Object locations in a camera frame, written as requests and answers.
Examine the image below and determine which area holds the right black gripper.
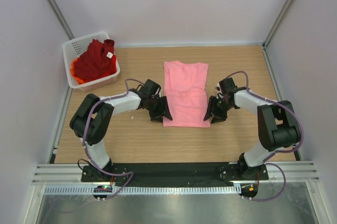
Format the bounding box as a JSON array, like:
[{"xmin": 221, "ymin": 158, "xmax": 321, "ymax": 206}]
[{"xmin": 204, "ymin": 96, "xmax": 233, "ymax": 124}]

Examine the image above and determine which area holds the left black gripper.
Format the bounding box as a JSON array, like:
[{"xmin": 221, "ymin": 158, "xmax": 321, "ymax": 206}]
[{"xmin": 146, "ymin": 96, "xmax": 172, "ymax": 123}]

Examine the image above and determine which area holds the pink t shirt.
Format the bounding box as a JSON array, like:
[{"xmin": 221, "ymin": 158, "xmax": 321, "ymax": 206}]
[{"xmin": 163, "ymin": 61, "xmax": 211, "ymax": 128}]

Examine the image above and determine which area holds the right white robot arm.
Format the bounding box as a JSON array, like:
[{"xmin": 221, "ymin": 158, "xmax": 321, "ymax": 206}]
[{"xmin": 204, "ymin": 77, "xmax": 302, "ymax": 181}]

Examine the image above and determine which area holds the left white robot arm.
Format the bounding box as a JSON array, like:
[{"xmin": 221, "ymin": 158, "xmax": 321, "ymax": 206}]
[{"xmin": 70, "ymin": 79, "xmax": 173, "ymax": 182}]

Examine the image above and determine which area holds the dark red t shirt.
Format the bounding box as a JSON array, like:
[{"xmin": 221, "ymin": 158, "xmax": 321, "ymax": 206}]
[{"xmin": 78, "ymin": 39, "xmax": 116, "ymax": 68}]

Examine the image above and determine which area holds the orange t shirt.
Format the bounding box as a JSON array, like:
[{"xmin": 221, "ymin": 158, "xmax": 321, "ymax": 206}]
[{"xmin": 70, "ymin": 59, "xmax": 117, "ymax": 85}]

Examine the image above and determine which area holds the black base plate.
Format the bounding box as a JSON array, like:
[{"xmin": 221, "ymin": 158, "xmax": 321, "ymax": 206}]
[{"xmin": 81, "ymin": 161, "xmax": 270, "ymax": 188}]

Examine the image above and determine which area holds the white slotted cable duct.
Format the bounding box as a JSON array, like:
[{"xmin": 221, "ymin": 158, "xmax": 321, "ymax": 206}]
[{"xmin": 44, "ymin": 184, "xmax": 241, "ymax": 196}]

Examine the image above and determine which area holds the right aluminium frame post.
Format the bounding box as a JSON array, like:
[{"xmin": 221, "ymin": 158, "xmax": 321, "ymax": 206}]
[{"xmin": 262, "ymin": 0, "xmax": 295, "ymax": 50}]

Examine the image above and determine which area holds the aluminium frame post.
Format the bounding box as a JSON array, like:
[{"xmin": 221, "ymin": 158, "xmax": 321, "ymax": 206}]
[
  {"xmin": 262, "ymin": 0, "xmax": 295, "ymax": 50},
  {"xmin": 46, "ymin": 0, "xmax": 74, "ymax": 40}
]

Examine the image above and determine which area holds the left aluminium frame post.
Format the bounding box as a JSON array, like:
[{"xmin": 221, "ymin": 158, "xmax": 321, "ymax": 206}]
[{"xmin": 46, "ymin": 0, "xmax": 74, "ymax": 40}]

